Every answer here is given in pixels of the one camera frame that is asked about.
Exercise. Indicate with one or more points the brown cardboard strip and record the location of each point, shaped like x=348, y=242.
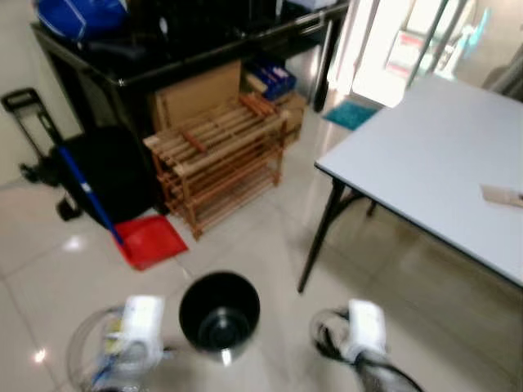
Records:
x=500, y=195

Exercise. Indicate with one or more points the grey folding table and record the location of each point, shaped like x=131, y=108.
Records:
x=441, y=155

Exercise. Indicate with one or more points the glass entrance door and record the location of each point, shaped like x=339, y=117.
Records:
x=409, y=49

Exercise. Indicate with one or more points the teal floor mat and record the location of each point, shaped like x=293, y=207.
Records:
x=350, y=115

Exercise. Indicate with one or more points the brown cardboard box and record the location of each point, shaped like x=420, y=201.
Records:
x=292, y=114

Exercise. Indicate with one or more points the wooden slatted shoe rack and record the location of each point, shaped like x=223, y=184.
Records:
x=216, y=155

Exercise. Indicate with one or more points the brown cardboard sheet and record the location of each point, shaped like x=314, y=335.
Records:
x=196, y=94

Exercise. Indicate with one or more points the black desk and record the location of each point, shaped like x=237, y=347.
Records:
x=163, y=57

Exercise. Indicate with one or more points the black luggage bag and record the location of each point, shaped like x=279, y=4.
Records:
x=114, y=167

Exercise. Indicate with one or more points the blue bag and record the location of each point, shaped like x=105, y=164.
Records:
x=82, y=16

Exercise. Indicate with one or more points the black hand trolley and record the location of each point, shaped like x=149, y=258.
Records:
x=33, y=118

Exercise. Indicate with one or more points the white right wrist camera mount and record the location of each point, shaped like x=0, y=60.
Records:
x=365, y=327

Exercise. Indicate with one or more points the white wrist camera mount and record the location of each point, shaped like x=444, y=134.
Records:
x=144, y=322
x=365, y=327

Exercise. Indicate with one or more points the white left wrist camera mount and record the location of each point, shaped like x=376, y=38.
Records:
x=144, y=322

